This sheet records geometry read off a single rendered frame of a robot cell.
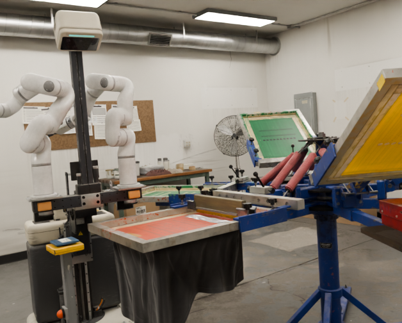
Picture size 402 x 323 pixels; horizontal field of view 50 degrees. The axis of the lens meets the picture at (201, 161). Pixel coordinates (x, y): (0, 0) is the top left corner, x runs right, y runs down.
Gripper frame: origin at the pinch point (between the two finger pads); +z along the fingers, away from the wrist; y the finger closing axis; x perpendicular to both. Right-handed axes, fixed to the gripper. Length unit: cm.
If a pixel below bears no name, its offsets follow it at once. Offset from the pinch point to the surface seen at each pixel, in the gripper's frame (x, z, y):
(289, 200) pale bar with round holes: -91, -118, -14
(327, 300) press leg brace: -155, -115, 54
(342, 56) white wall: 89, -269, 408
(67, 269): -85, -18, -56
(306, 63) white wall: 114, -226, 452
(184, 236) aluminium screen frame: -91, -73, -58
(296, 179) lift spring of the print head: -81, -126, 19
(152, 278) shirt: -102, -51, -51
